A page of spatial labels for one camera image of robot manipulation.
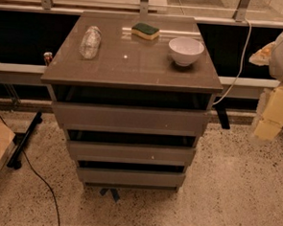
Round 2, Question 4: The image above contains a grey bottom drawer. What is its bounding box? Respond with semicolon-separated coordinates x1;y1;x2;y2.
77;168;186;188

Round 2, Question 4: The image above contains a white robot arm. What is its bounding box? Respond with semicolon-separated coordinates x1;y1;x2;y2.
248;32;283;141

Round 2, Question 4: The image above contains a black bracket right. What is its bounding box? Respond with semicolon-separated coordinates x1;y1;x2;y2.
215;101;230;130

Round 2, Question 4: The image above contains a black floor cable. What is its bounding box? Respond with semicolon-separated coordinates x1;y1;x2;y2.
0;103;70;226

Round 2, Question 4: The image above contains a white ceramic bowl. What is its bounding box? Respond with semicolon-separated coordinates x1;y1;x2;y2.
169;36;205;67

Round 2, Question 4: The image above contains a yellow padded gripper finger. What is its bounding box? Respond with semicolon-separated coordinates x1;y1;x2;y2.
252;85;283;141

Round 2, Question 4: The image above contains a red soda can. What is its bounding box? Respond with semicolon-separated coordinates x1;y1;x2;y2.
43;52;53;66

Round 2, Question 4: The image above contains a grey top drawer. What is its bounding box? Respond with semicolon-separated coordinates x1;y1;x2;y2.
52;102;211;137

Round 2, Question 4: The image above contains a yellow green sponge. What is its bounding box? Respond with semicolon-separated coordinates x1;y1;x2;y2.
131;23;160;40

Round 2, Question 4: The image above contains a grey drawer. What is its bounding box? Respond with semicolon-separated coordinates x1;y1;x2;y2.
77;168;186;188
67;141;196;166
52;102;211;137

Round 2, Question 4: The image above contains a black metal stand leg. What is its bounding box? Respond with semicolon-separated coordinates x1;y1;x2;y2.
7;111;42;170

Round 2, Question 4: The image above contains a grey middle drawer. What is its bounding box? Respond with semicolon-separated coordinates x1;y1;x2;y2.
67;141;196;166

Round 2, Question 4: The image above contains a crumpled clear plastic bottle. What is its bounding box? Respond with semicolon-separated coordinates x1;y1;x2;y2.
79;26;101;60

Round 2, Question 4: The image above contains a grey drawer cabinet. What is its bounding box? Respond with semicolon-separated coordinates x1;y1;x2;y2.
41;12;222;191

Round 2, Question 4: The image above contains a white cable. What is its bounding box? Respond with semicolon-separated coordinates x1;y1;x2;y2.
212;17;253;109

